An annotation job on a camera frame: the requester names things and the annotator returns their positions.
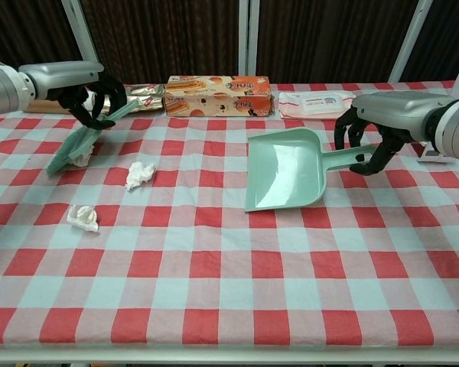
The silver foil snack pack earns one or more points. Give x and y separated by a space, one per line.
149 99

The pink white wet wipes pack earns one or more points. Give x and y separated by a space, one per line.
313 105

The red white checkered tablecloth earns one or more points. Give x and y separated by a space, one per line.
229 267

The green plastic dustpan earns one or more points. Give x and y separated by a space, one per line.
287 172

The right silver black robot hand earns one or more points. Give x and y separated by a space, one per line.
398 111

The white paper scrap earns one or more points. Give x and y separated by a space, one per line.
139 176
83 218
82 160

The orange biscuit box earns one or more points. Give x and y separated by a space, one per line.
218 97

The dark brown corrugated panel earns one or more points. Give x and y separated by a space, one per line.
451 30
164 38
329 38
23 30

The green plastic hand brush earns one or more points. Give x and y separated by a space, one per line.
76 145

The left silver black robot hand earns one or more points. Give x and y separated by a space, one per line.
61 78

